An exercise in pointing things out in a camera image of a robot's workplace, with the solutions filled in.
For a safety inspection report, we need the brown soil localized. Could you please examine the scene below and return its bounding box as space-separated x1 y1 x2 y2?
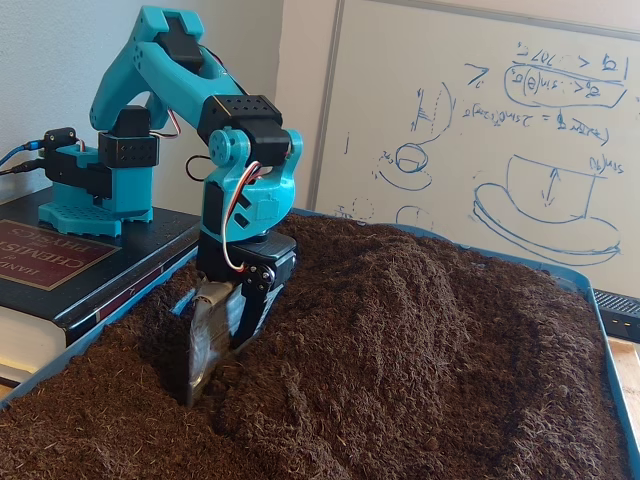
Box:
0 213 629 480

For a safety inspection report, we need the blue plastic tray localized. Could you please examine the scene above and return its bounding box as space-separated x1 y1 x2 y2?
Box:
0 207 640 480

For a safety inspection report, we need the blue cable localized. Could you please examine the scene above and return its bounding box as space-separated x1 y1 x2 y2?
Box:
0 141 47 169

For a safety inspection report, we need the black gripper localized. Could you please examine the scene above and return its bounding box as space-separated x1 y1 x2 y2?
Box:
195 233 299 354

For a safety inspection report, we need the silver taped scoop blade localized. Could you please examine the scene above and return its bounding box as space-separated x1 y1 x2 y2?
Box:
185 273 247 407

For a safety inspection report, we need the black cable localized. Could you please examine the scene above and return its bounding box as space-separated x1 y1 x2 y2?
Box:
0 159 49 177

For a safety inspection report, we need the whiteboard with blue drawings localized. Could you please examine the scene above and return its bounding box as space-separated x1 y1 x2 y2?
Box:
304 0 640 301

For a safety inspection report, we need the black chemistry handbook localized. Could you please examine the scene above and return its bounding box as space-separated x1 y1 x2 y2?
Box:
0 192 219 389

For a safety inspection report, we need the black grilled device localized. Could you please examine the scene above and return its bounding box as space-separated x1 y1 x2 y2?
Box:
591 288 640 344

